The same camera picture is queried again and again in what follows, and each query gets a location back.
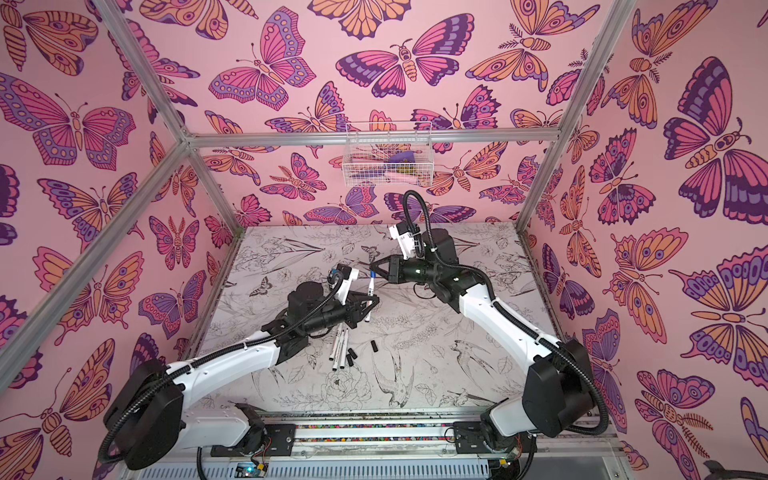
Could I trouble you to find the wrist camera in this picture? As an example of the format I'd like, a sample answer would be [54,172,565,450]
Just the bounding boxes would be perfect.
[328,263,359,305]
[388,221,426,260]

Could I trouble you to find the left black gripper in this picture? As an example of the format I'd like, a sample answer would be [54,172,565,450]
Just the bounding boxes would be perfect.
[298,292,378,339]

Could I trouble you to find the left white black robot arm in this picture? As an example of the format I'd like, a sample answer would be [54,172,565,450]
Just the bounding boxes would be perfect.
[97,264,380,470]

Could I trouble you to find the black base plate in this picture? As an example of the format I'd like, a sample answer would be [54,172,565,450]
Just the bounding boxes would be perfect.
[450,421,533,456]
[210,424,297,457]

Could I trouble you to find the white wire basket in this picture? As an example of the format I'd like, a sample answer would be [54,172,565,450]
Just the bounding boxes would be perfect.
[338,121,435,187]

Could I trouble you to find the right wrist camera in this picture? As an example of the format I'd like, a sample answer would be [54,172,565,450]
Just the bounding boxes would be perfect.
[388,221,426,260]

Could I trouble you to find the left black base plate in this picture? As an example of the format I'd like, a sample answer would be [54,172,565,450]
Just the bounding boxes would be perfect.
[210,424,297,457]

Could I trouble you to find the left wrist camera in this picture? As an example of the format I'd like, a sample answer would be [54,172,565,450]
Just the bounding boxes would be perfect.
[328,263,359,305]

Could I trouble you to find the white slotted cable duct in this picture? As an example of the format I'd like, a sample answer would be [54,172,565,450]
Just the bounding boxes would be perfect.
[137,459,492,480]

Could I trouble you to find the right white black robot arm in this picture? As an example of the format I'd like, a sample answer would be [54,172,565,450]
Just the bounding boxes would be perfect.
[370,190,610,438]

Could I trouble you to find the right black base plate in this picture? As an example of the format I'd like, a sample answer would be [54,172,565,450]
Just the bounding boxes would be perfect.
[450,421,533,456]

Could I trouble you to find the green circuit board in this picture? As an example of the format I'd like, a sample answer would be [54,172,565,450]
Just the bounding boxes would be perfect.
[235,462,267,479]

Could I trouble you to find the white pen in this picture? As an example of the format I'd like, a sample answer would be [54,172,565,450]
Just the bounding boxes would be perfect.
[332,327,345,371]
[339,329,349,370]
[329,327,341,362]
[364,271,376,323]

